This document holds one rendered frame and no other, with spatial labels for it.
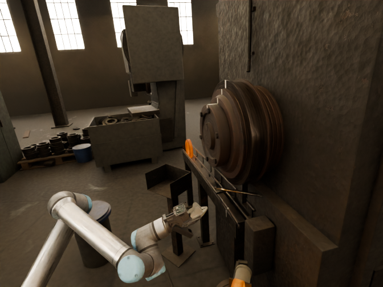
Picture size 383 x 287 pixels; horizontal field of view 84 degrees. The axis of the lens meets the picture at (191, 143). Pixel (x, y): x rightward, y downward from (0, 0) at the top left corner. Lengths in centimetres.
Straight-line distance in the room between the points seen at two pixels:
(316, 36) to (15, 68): 1162
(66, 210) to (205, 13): 1108
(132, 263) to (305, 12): 101
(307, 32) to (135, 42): 288
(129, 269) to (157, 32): 313
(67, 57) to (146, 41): 801
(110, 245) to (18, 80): 1117
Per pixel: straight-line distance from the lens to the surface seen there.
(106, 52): 1098
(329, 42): 73
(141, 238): 107
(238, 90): 83
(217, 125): 83
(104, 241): 102
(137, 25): 349
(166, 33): 357
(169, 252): 196
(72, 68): 1121
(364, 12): 68
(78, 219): 113
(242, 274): 91
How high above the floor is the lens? 140
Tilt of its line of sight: 19 degrees down
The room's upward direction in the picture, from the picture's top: 4 degrees counter-clockwise
